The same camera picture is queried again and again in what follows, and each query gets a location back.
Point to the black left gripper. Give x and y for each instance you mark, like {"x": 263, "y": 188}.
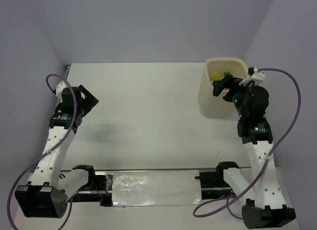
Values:
{"x": 89, "y": 101}

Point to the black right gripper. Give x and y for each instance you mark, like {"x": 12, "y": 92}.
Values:
{"x": 219, "y": 86}

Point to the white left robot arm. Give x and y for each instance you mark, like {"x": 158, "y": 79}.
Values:
{"x": 48, "y": 190}

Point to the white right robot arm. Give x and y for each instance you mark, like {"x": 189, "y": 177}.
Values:
{"x": 263, "y": 204}

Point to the beige plastic bin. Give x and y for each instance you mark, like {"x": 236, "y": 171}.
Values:
{"x": 210, "y": 98}

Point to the silver foil sheet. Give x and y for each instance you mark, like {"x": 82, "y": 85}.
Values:
{"x": 156, "y": 188}

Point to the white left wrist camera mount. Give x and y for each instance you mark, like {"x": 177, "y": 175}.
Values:
{"x": 59, "y": 89}

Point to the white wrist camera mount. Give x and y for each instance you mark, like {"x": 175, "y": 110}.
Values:
{"x": 59, "y": 89}
{"x": 255, "y": 76}

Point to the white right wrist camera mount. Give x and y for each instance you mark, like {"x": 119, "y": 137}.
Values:
{"x": 255, "y": 76}

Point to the metal rail with electronics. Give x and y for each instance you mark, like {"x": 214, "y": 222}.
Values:
{"x": 101, "y": 191}

